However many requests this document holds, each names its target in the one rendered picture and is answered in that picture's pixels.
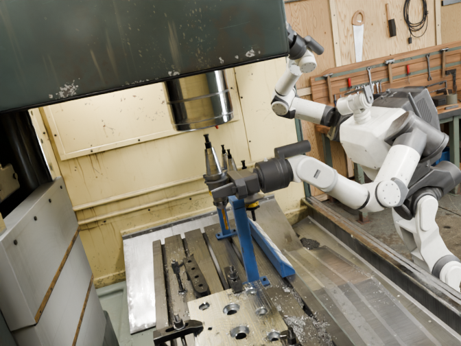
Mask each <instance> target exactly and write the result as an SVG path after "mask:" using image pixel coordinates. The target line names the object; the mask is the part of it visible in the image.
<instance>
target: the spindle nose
mask: <svg viewBox="0 0 461 346"><path fill-rule="evenodd" d="M161 86H162V89H163V94H164V98H165V101H166V106H167V111H168V114H169V119H170V122H171V124H172V128H173V130H174V131H176V132H187V131H193V130H200V129H204V128H210V127H213V126H218V125H220V124H224V123H226V122H229V121H231V120H232V119H233V118H234V113H233V111H234V109H233V102H232V98H231V92H230V90H229V89H230V88H229V83H228V77H227V73H226V70H225V69H223V70H219V71H213V72H209V73H203V74H199V75H195V76H189V77H186V78H179V79H175V80H169V81H166V82H161Z"/></svg>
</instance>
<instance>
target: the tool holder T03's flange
mask: <svg viewBox="0 0 461 346"><path fill-rule="evenodd" d="M222 169H223V171H222V172H221V173H219V174H214V175H206V172H205V173H204V174H203V178H205V181H204V184H206V185H209V186H211V185H219V184H222V183H224V182H226V181H227V180H228V177H227V176H226V175H227V172H226V170H224V168H222Z"/></svg>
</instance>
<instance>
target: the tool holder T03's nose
mask: <svg viewBox="0 0 461 346"><path fill-rule="evenodd" d="M228 202H229V199H228V197H222V198H214V199H213V205H215V206H216V207H217V208H218V209H224V208H226V206H227V204H228Z"/></svg>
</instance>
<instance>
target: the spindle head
mask: <svg viewBox="0 0 461 346"><path fill-rule="evenodd" d="M288 53H289V41H288V37H287V28H286V22H285V13H284V8H283V0H0V115H5V114H9V113H15V112H19V111H26V110H29V109H33V108H40V107H44V106H50V105H54V104H60V103H64V102H70V101H74V100H80V99H84V98H88V97H93V96H97V95H103V94H107V93H114V92H117V91H123V90H127V89H133V88H137V87H143V86H147V85H151V84H157V83H161V82H166V81H169V80H175V79H179V78H186V77H189V76H195V75H199V74H203V73H209V72H213V71H219V70H223V69H230V68H234V67H240V66H244V65H250V64H253V63H257V62H263V61H267V60H273V59H276V58H282V57H286V56H289V55H288Z"/></svg>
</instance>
